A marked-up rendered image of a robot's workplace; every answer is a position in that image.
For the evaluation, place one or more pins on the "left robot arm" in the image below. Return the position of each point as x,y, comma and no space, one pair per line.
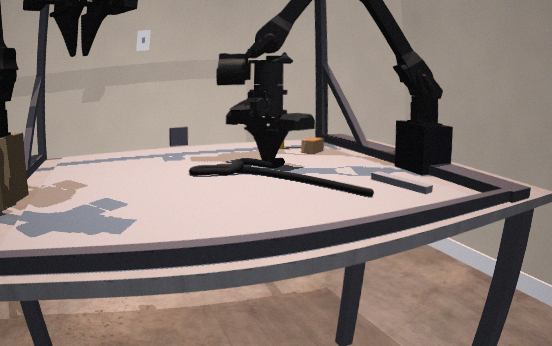
233,69

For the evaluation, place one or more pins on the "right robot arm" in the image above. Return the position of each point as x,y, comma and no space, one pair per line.
8,75

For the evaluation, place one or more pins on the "small orange block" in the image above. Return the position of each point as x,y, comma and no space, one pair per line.
312,145

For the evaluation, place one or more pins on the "black rope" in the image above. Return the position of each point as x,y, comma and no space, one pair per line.
278,162

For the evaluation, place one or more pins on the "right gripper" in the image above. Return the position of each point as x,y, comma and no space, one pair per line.
67,12

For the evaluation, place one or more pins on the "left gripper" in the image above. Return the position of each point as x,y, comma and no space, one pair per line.
268,147

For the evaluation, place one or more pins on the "grey rectangular bar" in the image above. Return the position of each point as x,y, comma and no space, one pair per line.
402,182

